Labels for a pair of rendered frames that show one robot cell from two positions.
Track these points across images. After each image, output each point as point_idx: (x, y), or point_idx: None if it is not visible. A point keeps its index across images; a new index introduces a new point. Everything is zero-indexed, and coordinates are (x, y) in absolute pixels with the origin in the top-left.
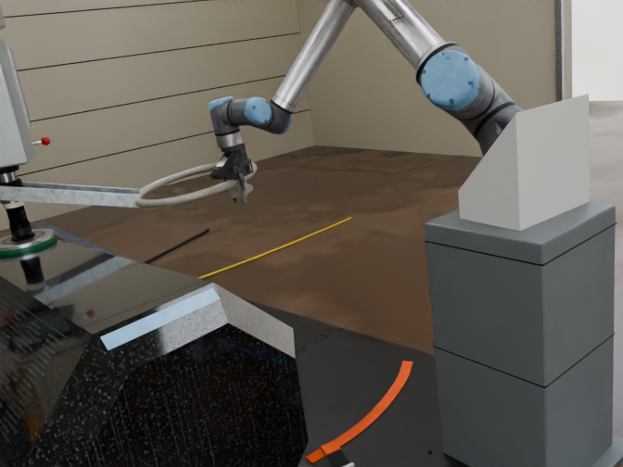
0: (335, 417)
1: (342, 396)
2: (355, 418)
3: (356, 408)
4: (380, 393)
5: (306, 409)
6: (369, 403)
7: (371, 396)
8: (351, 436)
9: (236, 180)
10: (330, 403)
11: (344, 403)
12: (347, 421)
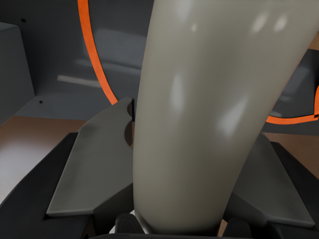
0: (111, 20)
1: (128, 49)
2: (97, 28)
3: (107, 40)
4: (106, 67)
5: (141, 17)
6: (103, 51)
7: (109, 60)
8: (79, 2)
9: (88, 217)
10: (129, 35)
11: (119, 41)
12: (99, 21)
